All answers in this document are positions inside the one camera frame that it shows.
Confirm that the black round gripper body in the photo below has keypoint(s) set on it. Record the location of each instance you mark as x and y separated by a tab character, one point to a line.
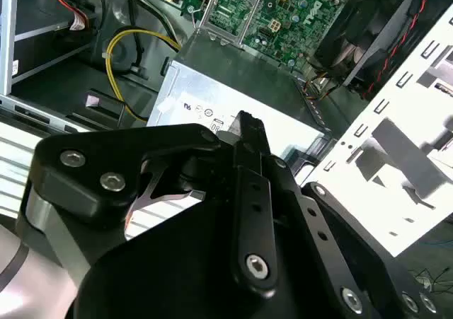
170	269

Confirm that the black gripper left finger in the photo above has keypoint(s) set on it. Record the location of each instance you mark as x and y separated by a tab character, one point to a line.
106	149

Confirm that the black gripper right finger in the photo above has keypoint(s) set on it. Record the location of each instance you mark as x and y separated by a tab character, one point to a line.
318	227

